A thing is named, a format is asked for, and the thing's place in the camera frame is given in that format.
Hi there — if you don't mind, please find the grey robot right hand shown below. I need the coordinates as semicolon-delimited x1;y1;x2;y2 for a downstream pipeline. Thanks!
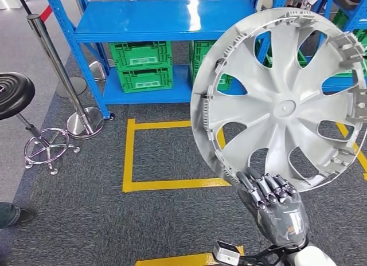
236;167;310;250

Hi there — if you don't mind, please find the silver plastic wheel hubcap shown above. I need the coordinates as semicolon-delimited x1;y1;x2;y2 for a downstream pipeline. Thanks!
190;7;367;193

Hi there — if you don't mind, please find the yellow floor tape square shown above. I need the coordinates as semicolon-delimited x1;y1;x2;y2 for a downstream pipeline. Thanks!
122;119;232;194

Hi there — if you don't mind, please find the chrome barrier stanchion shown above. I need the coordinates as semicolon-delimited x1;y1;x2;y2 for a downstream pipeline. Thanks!
88;60;109;83
26;14;105;140

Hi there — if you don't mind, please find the person's leg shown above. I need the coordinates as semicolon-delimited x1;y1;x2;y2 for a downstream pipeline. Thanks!
0;202;36;230

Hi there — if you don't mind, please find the red barrier belt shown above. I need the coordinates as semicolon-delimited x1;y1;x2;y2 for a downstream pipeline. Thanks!
39;0;69;23

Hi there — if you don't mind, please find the black stool with chrome base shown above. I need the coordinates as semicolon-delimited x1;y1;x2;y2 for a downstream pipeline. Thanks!
0;72;81;177

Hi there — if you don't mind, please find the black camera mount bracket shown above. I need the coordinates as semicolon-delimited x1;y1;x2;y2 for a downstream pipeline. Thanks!
238;245;290;266

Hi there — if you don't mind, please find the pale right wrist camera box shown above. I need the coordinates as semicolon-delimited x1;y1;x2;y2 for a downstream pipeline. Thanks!
212;240;241;266

